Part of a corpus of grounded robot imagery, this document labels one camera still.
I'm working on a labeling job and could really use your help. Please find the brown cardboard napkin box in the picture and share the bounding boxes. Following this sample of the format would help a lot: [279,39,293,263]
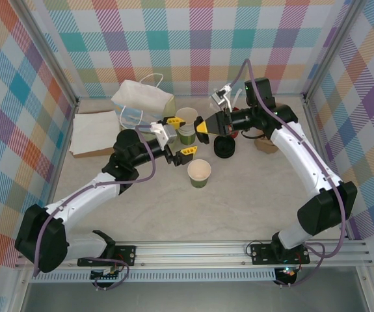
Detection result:
[72,146,114,160]

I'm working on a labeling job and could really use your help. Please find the aluminium frame post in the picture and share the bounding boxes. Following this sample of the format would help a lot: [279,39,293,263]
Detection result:
[302,0,368,105]
[16,0,80,110]

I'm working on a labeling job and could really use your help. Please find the slotted grey cable tray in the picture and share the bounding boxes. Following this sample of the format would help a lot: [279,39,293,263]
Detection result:
[29,271,277,283]

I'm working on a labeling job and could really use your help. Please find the printed paper gift bag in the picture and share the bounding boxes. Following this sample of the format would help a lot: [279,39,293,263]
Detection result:
[111,73,177,131]

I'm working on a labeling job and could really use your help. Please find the grey metal panel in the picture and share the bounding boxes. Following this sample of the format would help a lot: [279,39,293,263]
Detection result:
[19,279,371,312]

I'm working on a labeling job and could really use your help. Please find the aluminium side rail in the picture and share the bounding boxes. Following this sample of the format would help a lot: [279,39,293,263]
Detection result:
[45,100,79,211]
[303,99,350,241]

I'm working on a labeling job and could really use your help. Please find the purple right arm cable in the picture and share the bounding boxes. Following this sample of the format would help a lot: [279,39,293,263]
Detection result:
[232,58,352,289]

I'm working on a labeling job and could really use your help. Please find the stack of black lids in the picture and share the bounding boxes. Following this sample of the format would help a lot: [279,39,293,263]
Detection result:
[213,135,237,159]

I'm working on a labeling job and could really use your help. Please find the brown cardboard cup carrier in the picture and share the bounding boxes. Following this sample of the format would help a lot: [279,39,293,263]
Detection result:
[254,133,277,154]

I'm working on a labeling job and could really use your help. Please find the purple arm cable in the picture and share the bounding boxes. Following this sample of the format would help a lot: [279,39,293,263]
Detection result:
[32,125,159,291]
[232,58,352,289]

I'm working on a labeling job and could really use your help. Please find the single green paper cup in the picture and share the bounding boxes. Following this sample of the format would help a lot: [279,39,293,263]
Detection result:
[187,159,213,190]

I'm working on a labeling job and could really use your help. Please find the aluminium back rail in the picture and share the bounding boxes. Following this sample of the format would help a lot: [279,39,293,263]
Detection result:
[75,92,307,99]

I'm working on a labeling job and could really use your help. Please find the electronics board with lit LED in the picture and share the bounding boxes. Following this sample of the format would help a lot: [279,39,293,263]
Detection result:
[275,265,298,280]

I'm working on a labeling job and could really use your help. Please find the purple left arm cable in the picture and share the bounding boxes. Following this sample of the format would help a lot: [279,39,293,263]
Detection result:
[32,125,159,291]

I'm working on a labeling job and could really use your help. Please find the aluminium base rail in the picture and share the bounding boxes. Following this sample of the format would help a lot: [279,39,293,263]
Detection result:
[14,239,374,269]

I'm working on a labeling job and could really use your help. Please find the black electronics board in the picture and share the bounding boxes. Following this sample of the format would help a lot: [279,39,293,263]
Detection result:
[90,267,123,283]

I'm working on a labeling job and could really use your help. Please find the white paper napkins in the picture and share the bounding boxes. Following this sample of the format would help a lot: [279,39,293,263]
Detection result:
[68,109,122,155]

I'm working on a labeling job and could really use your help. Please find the stack of green paper cups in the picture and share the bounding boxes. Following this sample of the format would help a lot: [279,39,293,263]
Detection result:
[175,107,198,146]

